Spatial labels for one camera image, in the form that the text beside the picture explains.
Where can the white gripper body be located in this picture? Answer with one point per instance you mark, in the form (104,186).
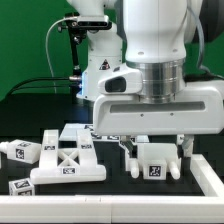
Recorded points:
(197,109)

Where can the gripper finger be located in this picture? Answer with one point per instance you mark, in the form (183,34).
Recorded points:
(187,145)
(127,143)

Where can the white chair seat part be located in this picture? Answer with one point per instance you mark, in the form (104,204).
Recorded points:
(154,161)

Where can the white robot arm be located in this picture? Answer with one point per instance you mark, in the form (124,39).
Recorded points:
(149,35)

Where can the white chair backrest part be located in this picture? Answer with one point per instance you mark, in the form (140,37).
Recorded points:
(67,165)

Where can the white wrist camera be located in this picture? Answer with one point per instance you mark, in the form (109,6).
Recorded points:
(121,80)

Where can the white L-shaped border wall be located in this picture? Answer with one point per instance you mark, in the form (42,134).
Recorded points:
(207,208)

